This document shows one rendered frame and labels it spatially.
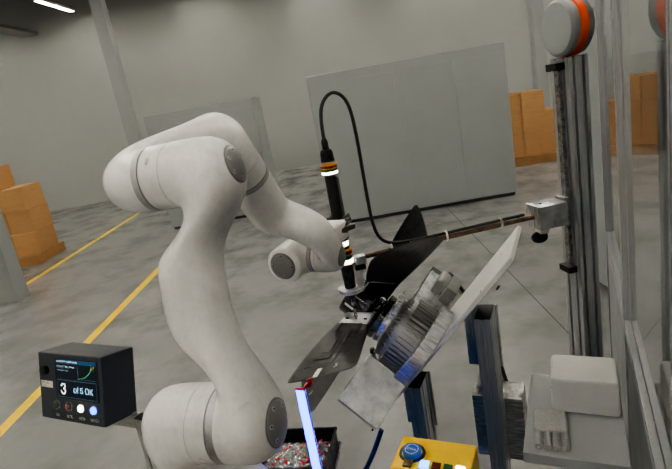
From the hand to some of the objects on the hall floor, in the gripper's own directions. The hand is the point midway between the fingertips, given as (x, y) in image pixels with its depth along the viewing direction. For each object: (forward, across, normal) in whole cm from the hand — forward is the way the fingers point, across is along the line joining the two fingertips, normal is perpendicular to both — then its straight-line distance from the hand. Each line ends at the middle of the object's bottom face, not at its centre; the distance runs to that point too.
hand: (339, 220), depth 137 cm
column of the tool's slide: (+38, -59, +149) cm, 165 cm away
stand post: (+11, -34, +148) cm, 153 cm away
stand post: (+11, -11, +148) cm, 149 cm away
